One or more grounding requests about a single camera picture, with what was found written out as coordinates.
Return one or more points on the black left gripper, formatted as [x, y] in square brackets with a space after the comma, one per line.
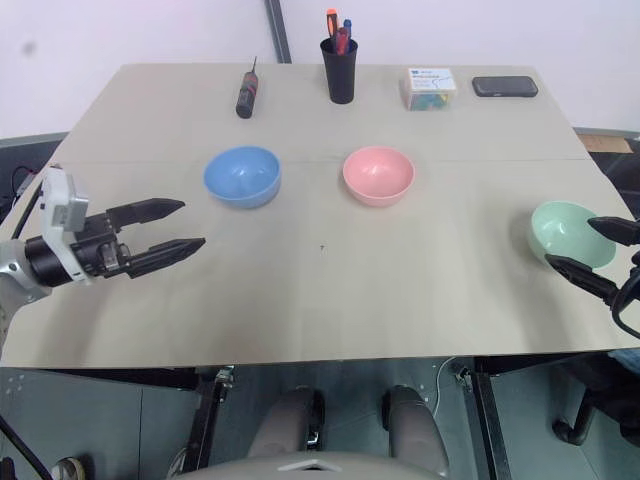
[102, 255]

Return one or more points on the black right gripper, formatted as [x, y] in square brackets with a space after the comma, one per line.
[636, 259]

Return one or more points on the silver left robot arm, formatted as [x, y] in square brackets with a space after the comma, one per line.
[14, 270]

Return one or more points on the green bowl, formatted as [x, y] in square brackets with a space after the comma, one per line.
[565, 230]

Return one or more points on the blue bowl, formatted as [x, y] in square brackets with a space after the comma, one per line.
[240, 175]

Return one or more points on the brown cardboard box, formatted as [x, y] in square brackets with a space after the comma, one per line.
[602, 142]

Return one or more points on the black office chair base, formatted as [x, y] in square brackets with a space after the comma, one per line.
[595, 405]

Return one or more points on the black red-marked screwdriver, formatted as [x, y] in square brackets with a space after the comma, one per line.
[246, 95]

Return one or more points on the black zip case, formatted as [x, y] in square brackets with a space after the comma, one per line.
[505, 87]

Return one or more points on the black table leg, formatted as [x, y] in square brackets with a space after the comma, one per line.
[487, 425]
[207, 420]

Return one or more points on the pink bowl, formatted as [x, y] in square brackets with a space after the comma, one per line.
[377, 172]

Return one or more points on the grey rounded robot leg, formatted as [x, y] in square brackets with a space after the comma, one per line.
[417, 430]
[285, 425]

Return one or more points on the dark grey pole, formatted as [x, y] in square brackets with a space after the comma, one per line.
[278, 30]

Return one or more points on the clear plastic card box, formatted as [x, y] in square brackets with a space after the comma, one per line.
[430, 90]

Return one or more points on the black pen cup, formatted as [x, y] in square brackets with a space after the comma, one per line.
[340, 75]

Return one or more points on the white shoe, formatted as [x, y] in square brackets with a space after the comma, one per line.
[67, 469]

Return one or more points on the blue pen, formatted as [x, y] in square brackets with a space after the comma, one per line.
[348, 31]

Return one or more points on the grey robot torso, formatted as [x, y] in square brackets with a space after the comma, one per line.
[310, 467]

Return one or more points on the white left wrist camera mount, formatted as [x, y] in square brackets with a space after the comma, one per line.
[57, 197]

